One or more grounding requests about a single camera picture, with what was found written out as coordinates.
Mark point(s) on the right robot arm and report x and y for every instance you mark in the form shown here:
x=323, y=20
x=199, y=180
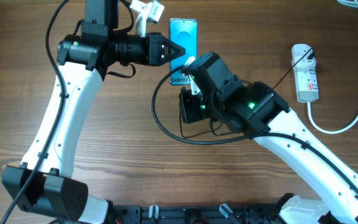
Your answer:
x=258, y=112

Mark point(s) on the white USB charger adapter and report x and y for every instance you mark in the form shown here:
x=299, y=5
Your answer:
x=303, y=58

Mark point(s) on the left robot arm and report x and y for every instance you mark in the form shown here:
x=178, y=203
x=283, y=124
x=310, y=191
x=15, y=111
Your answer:
x=43, y=182

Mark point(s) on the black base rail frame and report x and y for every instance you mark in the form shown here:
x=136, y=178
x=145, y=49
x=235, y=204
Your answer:
x=154, y=214

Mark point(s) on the white power strip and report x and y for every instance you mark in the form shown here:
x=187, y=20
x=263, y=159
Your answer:
x=306, y=86

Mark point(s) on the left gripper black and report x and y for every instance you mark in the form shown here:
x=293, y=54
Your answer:
x=154, y=42

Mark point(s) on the Galaxy smartphone with teal screen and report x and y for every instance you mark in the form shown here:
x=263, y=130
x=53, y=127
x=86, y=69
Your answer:
x=184, y=32

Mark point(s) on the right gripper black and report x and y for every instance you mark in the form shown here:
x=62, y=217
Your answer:
x=188, y=101

